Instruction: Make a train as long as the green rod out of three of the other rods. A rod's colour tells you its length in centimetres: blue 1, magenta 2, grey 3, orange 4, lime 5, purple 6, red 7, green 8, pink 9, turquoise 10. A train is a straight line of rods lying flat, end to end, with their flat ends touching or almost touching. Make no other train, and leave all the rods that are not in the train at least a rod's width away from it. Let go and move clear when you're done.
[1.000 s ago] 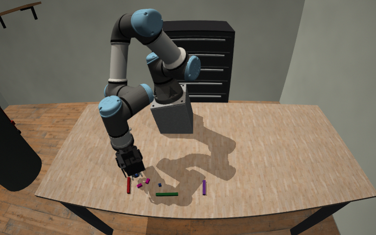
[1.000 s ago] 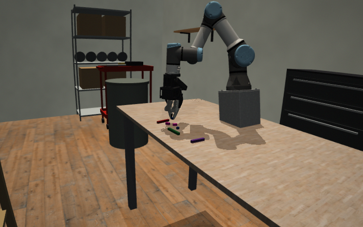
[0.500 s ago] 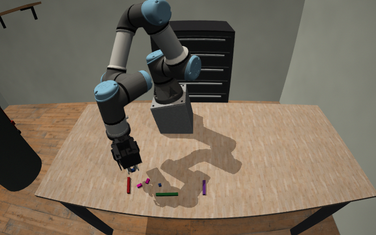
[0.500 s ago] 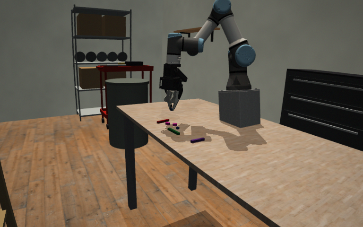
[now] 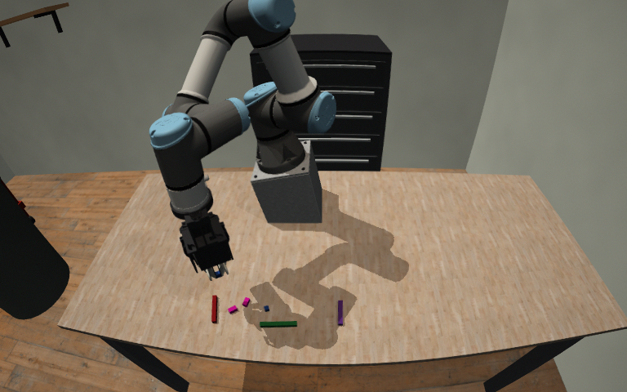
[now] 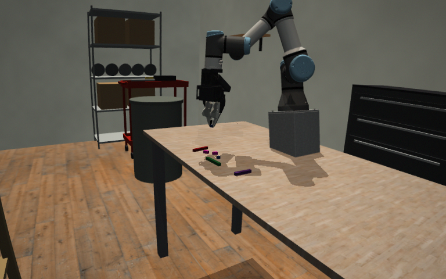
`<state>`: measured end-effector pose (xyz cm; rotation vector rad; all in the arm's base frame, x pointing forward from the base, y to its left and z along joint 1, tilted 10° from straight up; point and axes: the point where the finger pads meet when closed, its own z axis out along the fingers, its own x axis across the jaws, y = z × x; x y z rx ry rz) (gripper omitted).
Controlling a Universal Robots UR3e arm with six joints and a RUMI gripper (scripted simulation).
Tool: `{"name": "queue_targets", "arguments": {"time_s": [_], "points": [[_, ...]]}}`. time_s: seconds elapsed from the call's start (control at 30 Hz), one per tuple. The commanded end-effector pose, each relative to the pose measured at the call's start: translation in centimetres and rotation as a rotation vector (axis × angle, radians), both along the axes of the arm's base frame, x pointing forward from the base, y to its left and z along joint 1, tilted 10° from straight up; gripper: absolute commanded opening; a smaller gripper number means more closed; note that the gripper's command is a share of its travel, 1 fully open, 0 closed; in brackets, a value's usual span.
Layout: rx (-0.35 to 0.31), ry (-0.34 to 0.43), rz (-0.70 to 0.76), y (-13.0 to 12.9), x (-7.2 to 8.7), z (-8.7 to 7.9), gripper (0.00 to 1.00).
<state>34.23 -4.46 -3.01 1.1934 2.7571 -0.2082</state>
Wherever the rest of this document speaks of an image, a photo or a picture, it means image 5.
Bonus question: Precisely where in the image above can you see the purple rod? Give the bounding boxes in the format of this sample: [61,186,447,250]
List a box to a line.
[338,301,343,326]

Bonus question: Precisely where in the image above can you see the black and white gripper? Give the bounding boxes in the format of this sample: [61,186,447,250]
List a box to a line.
[170,187,233,281]

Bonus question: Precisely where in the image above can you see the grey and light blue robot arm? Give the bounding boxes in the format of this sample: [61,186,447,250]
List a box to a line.
[149,0,336,212]

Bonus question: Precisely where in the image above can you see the green rod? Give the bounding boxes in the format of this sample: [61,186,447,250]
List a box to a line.
[260,321,297,327]

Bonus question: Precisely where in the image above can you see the dark red rod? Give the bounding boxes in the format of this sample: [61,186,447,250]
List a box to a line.
[211,295,218,323]

